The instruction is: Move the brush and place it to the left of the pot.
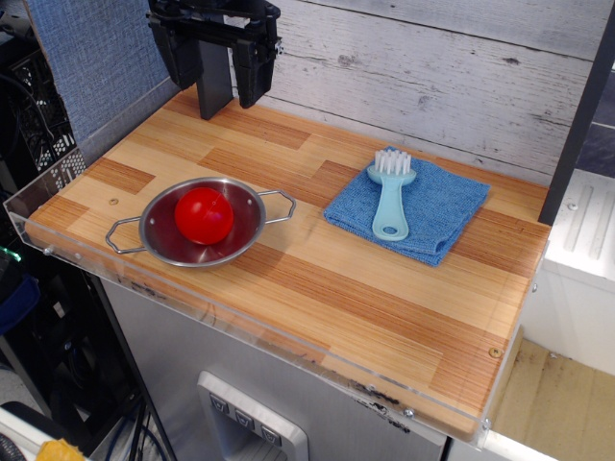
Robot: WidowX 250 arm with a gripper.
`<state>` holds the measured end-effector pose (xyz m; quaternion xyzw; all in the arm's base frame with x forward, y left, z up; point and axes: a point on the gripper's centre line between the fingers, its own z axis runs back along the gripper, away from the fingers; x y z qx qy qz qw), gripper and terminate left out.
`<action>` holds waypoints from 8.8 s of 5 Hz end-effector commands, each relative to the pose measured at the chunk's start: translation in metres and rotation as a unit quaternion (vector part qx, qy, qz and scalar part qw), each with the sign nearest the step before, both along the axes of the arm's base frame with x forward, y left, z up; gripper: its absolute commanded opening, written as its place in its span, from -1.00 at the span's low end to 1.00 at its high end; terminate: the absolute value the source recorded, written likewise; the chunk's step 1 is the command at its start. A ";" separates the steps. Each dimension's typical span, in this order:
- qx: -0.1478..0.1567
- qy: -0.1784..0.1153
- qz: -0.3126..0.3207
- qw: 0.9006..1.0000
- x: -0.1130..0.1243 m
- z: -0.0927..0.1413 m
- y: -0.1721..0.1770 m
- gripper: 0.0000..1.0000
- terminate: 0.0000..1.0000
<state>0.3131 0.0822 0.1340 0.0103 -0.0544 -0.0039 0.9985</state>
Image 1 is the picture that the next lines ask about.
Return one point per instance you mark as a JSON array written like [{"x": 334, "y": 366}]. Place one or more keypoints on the blue folded cloth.
[{"x": 438, "y": 205}]

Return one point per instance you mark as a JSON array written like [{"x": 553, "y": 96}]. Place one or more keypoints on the dark grey left post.
[{"x": 214, "y": 86}]

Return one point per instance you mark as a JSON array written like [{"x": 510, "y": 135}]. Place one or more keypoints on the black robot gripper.
[{"x": 249, "y": 27}]

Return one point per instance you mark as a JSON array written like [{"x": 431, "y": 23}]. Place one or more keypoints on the red ball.
[{"x": 204, "y": 216}]

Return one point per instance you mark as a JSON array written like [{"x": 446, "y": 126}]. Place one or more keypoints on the clear acrylic table guard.
[{"x": 427, "y": 343}]

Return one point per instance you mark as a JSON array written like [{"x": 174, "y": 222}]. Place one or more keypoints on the dark grey post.
[
  {"x": 214, "y": 86},
  {"x": 587, "y": 106}
]

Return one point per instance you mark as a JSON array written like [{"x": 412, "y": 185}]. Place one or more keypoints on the grey button dispenser panel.
[{"x": 250, "y": 422}]

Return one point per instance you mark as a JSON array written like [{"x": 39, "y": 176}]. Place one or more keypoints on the steel bowl with wire handles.
[{"x": 160, "y": 237}]

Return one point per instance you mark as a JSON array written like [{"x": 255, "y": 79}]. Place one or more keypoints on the dark grey right post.
[{"x": 587, "y": 106}]

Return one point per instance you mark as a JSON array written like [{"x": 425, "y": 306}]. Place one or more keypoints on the light blue dish brush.
[{"x": 392, "y": 171}]

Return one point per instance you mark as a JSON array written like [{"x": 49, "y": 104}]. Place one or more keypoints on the white plastic unit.
[{"x": 570, "y": 307}]

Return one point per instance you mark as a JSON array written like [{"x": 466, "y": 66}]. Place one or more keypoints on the stainless steel cabinet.
[{"x": 171, "y": 350}]

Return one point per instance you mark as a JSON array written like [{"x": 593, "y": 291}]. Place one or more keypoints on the black plastic crate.
[{"x": 35, "y": 128}]

